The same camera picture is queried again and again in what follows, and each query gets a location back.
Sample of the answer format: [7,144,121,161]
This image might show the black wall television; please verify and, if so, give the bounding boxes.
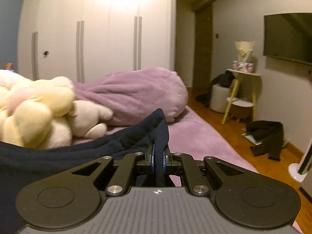
[263,12,312,66]

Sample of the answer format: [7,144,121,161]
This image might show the white wardrobe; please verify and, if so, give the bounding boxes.
[17,0,176,82]

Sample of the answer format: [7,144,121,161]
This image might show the dark navy jacket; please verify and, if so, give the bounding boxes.
[1,109,169,233]

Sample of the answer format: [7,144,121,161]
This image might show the black bag on pouf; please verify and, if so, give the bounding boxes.
[195,70,235,108]

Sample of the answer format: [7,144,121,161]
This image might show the purple bed cover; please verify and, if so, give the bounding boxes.
[73,105,303,234]

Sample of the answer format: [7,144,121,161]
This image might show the cream yellow plush toy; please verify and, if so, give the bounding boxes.
[1,70,75,150]

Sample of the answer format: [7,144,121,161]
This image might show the black clothes on floor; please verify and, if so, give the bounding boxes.
[246,121,284,161]

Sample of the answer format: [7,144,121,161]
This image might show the cream flower bouquet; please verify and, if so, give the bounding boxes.
[233,41,255,74]

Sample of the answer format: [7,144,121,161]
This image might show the brown footed stool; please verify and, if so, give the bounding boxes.
[229,99,254,121]

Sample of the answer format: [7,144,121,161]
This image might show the yellow legged side table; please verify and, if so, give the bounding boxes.
[221,69,261,125]

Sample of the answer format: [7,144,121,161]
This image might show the white fan base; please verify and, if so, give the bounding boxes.
[288,138,312,183]

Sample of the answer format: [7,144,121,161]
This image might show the white plush bear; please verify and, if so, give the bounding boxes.
[66,100,113,139]

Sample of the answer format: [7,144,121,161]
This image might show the white round pouf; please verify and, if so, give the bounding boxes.
[209,85,231,113]

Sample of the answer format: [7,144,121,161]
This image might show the dark wooden door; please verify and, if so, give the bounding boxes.
[193,6,213,89]

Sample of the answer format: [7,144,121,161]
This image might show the purple rolled blanket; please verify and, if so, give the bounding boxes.
[74,68,188,127]

